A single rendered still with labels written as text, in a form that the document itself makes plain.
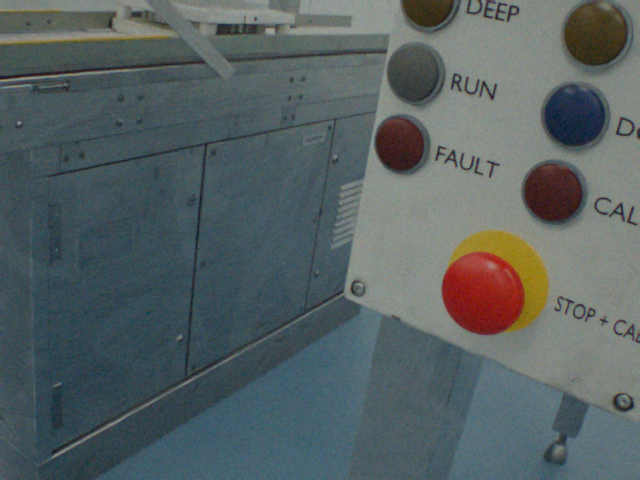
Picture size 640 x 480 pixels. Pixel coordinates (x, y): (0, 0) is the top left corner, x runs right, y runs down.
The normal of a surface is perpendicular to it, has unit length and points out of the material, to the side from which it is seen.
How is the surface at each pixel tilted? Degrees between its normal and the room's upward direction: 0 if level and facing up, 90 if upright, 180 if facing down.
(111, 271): 90
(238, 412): 0
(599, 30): 88
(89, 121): 90
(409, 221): 90
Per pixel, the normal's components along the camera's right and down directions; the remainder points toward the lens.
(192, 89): 0.82, 0.33
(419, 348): -0.55, 0.24
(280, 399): 0.15, -0.91
